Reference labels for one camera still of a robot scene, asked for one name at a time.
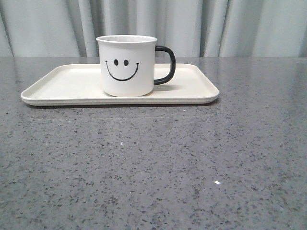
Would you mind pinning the white smiley mug black handle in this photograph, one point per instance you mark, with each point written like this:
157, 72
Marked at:
127, 64

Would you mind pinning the cream rectangular plastic tray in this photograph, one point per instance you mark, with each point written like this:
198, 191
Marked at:
81, 84

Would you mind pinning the pale grey curtain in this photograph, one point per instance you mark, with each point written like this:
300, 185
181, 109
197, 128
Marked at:
191, 28

